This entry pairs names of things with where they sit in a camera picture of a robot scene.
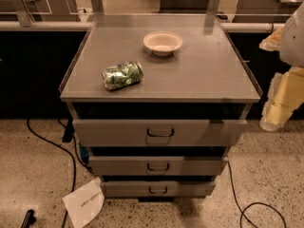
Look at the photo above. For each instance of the grey background desk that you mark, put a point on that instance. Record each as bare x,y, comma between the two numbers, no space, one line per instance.
39,10
265,11

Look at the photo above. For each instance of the grey drawer cabinet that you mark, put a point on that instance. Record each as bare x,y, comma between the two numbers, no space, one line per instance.
203,80

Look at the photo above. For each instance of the white paper sign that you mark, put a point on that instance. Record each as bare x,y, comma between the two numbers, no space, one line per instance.
85,203

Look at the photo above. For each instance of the grey bottom drawer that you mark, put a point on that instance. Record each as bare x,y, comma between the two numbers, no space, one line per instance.
164,188

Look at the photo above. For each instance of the green crushed soda can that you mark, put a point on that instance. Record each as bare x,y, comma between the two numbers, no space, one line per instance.
122,75

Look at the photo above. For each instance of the grey middle drawer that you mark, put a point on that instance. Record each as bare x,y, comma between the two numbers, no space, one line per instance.
157,166

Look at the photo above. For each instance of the grey drawer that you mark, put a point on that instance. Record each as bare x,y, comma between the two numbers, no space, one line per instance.
96,133
157,166
164,188

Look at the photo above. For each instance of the white paper bowl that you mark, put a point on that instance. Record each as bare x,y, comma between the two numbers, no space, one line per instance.
162,43

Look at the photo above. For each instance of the grey top drawer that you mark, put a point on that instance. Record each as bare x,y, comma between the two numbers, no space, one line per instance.
96,133

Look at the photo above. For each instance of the padded gripper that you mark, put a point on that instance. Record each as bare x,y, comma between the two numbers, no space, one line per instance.
294,43

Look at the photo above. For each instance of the black object on floor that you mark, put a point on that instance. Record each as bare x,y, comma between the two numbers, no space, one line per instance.
29,219

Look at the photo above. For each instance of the grey background desk left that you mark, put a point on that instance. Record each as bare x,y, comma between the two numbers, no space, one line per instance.
39,10

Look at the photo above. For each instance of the grey background desk right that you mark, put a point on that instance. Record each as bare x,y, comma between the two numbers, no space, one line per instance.
265,11

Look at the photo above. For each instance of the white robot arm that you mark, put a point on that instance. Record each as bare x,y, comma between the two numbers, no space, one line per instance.
289,40

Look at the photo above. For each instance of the white horizontal rail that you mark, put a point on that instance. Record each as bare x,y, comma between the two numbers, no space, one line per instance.
76,26

